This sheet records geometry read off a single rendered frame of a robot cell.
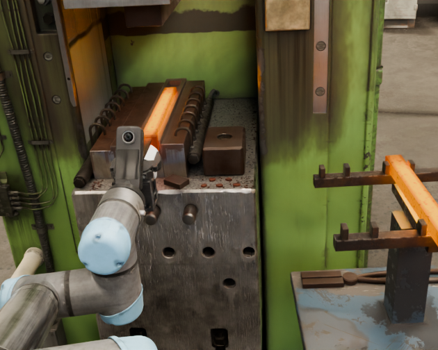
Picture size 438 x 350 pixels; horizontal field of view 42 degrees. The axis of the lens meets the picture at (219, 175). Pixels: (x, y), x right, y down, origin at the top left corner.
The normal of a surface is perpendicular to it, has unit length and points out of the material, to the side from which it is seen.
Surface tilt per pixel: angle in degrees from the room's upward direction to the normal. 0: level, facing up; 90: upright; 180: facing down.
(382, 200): 0
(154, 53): 90
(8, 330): 31
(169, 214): 90
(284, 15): 90
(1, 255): 0
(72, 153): 90
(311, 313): 0
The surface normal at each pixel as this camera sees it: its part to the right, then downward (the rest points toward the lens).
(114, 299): 0.14, 0.44
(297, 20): -0.07, 0.46
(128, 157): -0.07, -0.07
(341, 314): -0.06, -0.89
